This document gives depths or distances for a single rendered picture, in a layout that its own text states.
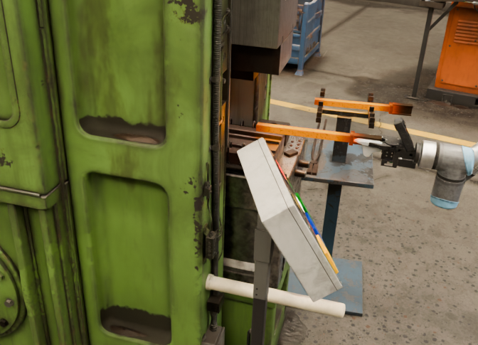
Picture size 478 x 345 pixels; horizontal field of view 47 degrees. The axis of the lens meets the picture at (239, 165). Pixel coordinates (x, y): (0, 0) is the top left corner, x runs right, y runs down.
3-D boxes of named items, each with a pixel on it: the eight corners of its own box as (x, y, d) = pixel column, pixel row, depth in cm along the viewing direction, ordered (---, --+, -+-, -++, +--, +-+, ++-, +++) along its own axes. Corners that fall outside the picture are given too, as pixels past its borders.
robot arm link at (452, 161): (470, 183, 176) (479, 155, 171) (429, 176, 179) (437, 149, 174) (468, 169, 184) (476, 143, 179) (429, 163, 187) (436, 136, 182)
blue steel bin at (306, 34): (320, 55, 627) (328, -10, 593) (302, 76, 561) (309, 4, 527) (223, 41, 663) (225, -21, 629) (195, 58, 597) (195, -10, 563)
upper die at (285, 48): (291, 57, 186) (293, 29, 182) (278, 75, 169) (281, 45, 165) (174, 43, 195) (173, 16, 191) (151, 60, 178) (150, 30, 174)
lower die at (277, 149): (283, 151, 203) (284, 130, 199) (271, 176, 186) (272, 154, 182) (176, 134, 212) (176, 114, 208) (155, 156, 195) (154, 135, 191)
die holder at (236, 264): (296, 232, 235) (306, 137, 214) (277, 289, 203) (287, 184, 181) (173, 209, 247) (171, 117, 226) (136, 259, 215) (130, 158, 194)
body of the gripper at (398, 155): (378, 165, 183) (415, 171, 180) (383, 141, 179) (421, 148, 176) (379, 155, 189) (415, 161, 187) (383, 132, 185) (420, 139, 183)
